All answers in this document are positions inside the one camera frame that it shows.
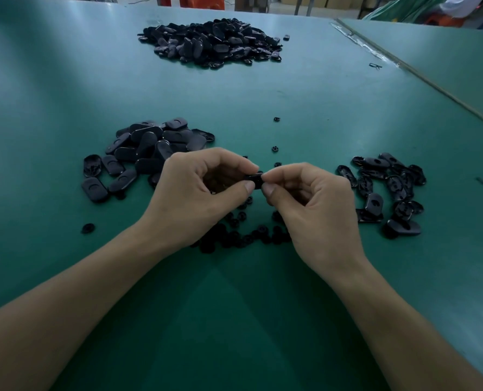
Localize person's left hand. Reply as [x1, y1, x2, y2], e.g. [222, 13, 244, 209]
[136, 148, 259, 256]

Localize person's right hand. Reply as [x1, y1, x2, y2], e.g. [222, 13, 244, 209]
[260, 162, 370, 286]

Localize pile of small black buttons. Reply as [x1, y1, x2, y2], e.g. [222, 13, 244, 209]
[191, 195, 293, 254]

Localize pile of black oval shells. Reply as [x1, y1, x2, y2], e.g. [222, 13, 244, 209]
[336, 153, 427, 239]

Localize person's left forearm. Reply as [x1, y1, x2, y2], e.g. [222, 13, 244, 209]
[0, 225, 177, 391]

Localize person's right forearm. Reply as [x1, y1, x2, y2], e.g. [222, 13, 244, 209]
[331, 263, 483, 391]

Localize small open cardboard box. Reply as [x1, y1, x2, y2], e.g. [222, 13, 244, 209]
[235, 0, 270, 13]

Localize green striped bag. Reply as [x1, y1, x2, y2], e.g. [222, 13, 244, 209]
[364, 0, 448, 23]

